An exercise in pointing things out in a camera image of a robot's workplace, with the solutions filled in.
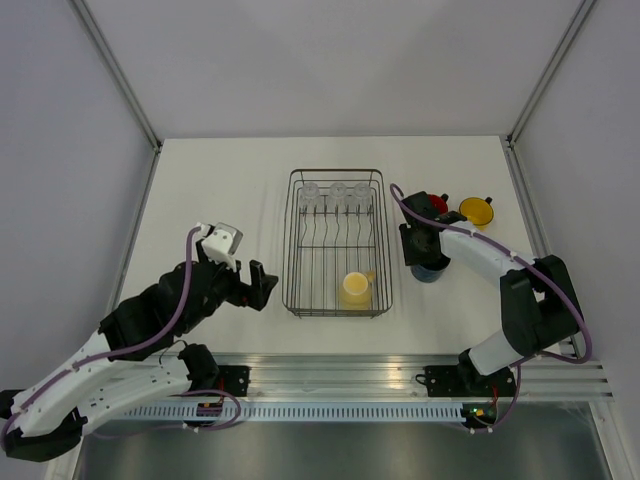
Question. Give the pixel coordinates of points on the aluminium frame post left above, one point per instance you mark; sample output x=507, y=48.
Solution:
x=115, y=71

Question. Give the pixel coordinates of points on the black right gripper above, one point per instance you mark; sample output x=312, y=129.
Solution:
x=411, y=256

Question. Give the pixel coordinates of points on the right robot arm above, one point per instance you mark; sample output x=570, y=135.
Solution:
x=538, y=304

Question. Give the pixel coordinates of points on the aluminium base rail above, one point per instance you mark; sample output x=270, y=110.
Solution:
x=384, y=377

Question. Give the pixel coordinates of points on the blue mug dark handle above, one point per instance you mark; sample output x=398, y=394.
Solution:
x=430, y=272

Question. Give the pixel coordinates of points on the clear glass left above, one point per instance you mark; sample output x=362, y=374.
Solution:
x=309, y=197

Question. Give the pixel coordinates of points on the red mug black handle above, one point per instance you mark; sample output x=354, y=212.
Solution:
x=440, y=202

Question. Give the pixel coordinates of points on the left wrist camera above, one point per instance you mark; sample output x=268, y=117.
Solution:
x=219, y=244

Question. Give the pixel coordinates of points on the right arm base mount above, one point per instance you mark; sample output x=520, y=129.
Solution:
x=450, y=380

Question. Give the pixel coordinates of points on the aluminium frame post right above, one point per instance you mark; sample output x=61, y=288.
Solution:
x=569, y=36

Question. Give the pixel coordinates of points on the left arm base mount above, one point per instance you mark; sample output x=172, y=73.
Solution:
x=225, y=377

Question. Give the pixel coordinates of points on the clear glass right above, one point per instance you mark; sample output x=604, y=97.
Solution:
x=362, y=197

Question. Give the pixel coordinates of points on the yellow mug black handle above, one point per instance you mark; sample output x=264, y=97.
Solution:
x=478, y=211

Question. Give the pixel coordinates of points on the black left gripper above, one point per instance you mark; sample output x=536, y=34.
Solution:
x=254, y=295

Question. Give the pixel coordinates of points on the clear glass middle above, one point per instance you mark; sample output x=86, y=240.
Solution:
x=337, y=198

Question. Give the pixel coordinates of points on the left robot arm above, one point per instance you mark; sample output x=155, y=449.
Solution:
x=50, y=418

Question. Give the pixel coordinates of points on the aluminium frame post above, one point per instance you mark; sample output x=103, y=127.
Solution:
x=569, y=36
x=115, y=71

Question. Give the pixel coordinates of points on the pale yellow mug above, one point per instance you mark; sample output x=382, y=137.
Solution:
x=356, y=291

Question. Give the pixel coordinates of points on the dark wire dish rack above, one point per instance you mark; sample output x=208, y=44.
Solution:
x=320, y=248

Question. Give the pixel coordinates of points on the white slotted cable duct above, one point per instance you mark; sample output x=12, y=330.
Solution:
x=299, y=412

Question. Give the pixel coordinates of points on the clear glass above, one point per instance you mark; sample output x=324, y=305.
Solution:
x=362, y=197
x=337, y=198
x=309, y=197

